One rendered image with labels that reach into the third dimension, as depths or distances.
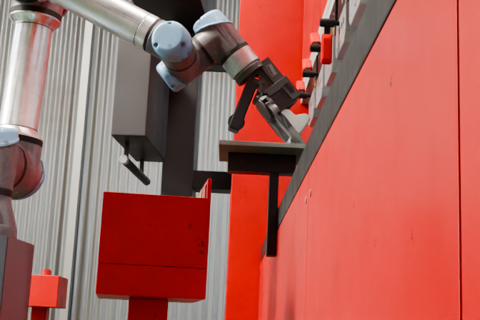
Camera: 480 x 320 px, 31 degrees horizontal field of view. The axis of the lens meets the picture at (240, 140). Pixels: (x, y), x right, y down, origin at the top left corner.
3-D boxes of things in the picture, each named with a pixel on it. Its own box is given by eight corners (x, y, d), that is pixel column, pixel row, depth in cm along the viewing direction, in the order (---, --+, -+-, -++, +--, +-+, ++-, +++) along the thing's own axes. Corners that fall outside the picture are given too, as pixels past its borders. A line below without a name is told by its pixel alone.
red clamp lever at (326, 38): (318, 65, 176) (319, 19, 178) (338, 66, 176) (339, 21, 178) (318, 62, 174) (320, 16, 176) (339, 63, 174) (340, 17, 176)
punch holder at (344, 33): (335, 62, 181) (336, -12, 184) (376, 64, 181) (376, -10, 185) (345, 38, 166) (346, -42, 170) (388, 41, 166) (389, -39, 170)
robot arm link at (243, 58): (223, 61, 185) (221, 71, 193) (236, 77, 185) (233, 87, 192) (251, 41, 187) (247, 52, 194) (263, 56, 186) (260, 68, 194)
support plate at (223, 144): (218, 161, 195) (219, 156, 195) (335, 166, 195) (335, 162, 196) (218, 144, 178) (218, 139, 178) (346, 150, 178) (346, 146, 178)
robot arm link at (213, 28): (190, 35, 195) (220, 11, 195) (220, 72, 193) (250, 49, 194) (186, 26, 187) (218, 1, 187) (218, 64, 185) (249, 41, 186)
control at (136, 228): (98, 298, 144) (106, 191, 148) (193, 303, 146) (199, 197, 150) (95, 293, 125) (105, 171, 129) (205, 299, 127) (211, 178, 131)
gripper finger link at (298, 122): (323, 128, 181) (295, 98, 185) (301, 145, 180) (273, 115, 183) (323, 134, 184) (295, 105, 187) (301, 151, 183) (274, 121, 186)
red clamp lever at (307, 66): (301, 56, 224) (303, 71, 216) (316, 58, 224) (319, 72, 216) (300, 63, 225) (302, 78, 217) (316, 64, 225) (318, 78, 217)
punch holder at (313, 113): (308, 128, 239) (309, 71, 243) (338, 130, 240) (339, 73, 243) (313, 115, 225) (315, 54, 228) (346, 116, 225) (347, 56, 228)
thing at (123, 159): (142, 185, 338) (143, 165, 339) (150, 185, 337) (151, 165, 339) (118, 163, 294) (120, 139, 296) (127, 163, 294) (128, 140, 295)
